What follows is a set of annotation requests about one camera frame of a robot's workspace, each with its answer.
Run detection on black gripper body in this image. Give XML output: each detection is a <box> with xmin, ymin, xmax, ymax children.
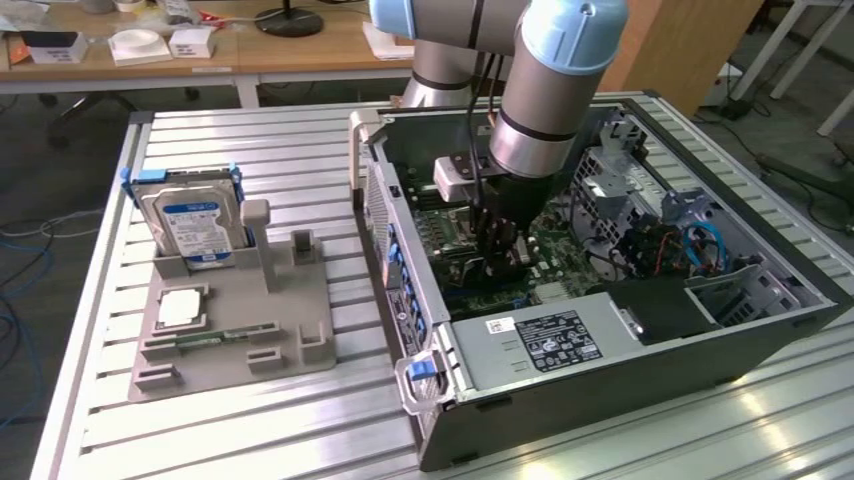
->
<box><xmin>482</xmin><ymin>172</ymin><xmax>557</xmax><ymax>237</ymax></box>

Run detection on CPU socket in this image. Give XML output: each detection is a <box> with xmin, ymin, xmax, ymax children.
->
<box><xmin>448</xmin><ymin>207</ymin><xmax>484</xmax><ymax>244</ymax></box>

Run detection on green motherboard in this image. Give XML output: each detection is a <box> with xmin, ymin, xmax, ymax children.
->
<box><xmin>398</xmin><ymin>167</ymin><xmax>610</xmax><ymax>322</ymax></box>

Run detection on metal drive cage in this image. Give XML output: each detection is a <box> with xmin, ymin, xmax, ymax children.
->
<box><xmin>570</xmin><ymin>118</ymin><xmax>670</xmax><ymax>251</ymax></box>

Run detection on grey power supply unit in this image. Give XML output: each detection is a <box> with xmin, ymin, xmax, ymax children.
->
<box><xmin>452</xmin><ymin>292</ymin><xmax>644</xmax><ymax>392</ymax></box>

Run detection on open black PC case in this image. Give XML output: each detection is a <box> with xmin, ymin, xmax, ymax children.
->
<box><xmin>349</xmin><ymin>95</ymin><xmax>854</xmax><ymax>473</ymax></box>

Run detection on grey disk bay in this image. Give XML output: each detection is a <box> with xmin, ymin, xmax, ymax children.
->
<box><xmin>685</xmin><ymin>261</ymin><xmax>804</xmax><ymax>329</ymax></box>

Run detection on white flat box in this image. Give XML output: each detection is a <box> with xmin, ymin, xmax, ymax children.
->
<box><xmin>361</xmin><ymin>20</ymin><xmax>421</xmax><ymax>62</ymax></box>

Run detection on wooden cabinet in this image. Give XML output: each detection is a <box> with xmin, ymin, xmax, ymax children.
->
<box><xmin>597</xmin><ymin>0</ymin><xmax>767</xmax><ymax>117</ymax></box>

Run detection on black floor stand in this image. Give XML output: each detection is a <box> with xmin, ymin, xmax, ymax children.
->
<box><xmin>753</xmin><ymin>149</ymin><xmax>854</xmax><ymax>192</ymax></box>

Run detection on wooden desk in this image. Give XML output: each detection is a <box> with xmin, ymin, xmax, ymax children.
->
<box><xmin>0</xmin><ymin>0</ymin><xmax>429</xmax><ymax>97</ymax></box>

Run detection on grey parts rack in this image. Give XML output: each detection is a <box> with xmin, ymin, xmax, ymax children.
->
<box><xmin>126</xmin><ymin>198</ymin><xmax>340</xmax><ymax>404</ymax></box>

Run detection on hard disk in blue caddy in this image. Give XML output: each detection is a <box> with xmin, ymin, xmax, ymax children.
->
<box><xmin>119</xmin><ymin>164</ymin><xmax>245</xmax><ymax>274</ymax></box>

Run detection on green RAM stick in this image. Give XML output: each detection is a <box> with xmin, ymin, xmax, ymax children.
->
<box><xmin>174</xmin><ymin>327</ymin><xmax>253</xmax><ymax>347</ymax></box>

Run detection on silver CPU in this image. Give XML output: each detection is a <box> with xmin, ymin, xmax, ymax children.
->
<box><xmin>157</xmin><ymin>289</ymin><xmax>205</xmax><ymax>327</ymax></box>

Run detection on black round monitor base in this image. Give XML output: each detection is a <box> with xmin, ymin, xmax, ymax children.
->
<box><xmin>255</xmin><ymin>0</ymin><xmax>326</xmax><ymax>38</ymax></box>

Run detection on small white carton box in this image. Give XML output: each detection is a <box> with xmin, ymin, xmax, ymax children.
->
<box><xmin>167</xmin><ymin>26</ymin><xmax>219</xmax><ymax>59</ymax></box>

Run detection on white round plastic holder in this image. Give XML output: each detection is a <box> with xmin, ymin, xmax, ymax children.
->
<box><xmin>107</xmin><ymin>28</ymin><xmax>175</xmax><ymax>68</ymax></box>

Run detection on white box with black lid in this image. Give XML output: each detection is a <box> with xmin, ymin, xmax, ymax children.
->
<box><xmin>19</xmin><ymin>30</ymin><xmax>90</xmax><ymax>65</ymax></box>

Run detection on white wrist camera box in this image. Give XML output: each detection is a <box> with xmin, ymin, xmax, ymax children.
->
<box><xmin>433</xmin><ymin>154</ymin><xmax>488</xmax><ymax>204</ymax></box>

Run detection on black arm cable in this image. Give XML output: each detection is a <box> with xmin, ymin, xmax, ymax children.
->
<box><xmin>465</xmin><ymin>49</ymin><xmax>510</xmax><ymax>221</ymax></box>

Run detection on red wire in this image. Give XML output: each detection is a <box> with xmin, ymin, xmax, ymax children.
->
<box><xmin>652</xmin><ymin>233</ymin><xmax>673</xmax><ymax>275</ymax></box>

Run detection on blue wire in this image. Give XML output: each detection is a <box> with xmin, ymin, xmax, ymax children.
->
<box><xmin>682</xmin><ymin>222</ymin><xmax>730</xmax><ymax>275</ymax></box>

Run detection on white table frame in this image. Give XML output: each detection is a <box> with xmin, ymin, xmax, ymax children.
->
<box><xmin>729</xmin><ymin>0</ymin><xmax>854</xmax><ymax>137</ymax></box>

